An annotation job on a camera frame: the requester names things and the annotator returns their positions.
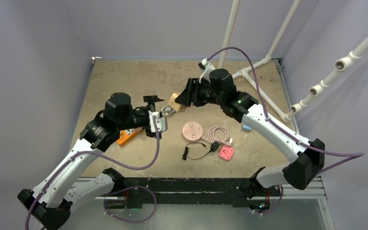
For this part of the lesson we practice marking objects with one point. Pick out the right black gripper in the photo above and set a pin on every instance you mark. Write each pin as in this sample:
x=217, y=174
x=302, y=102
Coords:
x=195, y=93

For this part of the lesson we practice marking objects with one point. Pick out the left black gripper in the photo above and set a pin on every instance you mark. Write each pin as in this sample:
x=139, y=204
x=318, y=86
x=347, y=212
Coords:
x=151, y=100

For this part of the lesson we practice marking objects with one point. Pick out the beige cube power socket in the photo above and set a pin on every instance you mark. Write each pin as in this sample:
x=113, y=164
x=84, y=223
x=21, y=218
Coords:
x=174, y=105

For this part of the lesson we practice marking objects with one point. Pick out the pink round power socket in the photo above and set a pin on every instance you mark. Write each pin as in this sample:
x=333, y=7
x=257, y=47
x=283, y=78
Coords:
x=192, y=131

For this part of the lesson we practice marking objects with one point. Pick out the black power adapter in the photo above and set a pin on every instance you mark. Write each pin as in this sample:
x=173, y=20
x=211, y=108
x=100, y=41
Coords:
x=214, y=146

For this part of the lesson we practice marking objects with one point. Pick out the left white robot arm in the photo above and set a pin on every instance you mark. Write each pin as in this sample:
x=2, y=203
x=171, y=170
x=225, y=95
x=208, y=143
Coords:
x=53, y=201

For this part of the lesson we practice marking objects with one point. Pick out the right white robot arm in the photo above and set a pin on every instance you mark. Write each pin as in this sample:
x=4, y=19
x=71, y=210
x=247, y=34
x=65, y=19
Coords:
x=305, y=157

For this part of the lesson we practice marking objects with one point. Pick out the pink square plug adapter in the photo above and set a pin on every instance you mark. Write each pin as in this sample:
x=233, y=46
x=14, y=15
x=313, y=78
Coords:
x=226, y=152

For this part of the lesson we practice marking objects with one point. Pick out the orange power strip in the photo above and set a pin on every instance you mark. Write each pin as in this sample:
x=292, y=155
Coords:
x=127, y=135

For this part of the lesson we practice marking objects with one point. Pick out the light blue small block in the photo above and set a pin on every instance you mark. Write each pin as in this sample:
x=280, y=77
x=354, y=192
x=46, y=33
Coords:
x=246, y=128

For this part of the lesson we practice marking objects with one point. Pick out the white pipe with fittings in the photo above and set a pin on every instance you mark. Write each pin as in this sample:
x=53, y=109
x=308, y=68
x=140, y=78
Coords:
x=340, y=66

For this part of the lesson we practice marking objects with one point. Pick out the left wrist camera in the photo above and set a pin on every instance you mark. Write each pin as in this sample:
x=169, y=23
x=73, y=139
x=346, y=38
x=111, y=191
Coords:
x=157, y=122

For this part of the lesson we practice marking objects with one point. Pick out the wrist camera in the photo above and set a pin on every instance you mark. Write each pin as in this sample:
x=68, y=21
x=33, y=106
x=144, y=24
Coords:
x=206, y=68
x=157, y=122

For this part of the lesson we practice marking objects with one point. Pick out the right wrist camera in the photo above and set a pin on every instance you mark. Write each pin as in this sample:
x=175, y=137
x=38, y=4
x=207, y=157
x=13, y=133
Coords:
x=206, y=68

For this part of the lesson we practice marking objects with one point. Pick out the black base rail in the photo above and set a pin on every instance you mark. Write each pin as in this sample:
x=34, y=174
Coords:
x=237, y=192

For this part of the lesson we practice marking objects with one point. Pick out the white pipe frame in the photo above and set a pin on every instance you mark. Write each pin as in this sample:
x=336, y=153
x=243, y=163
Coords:
x=244, y=72

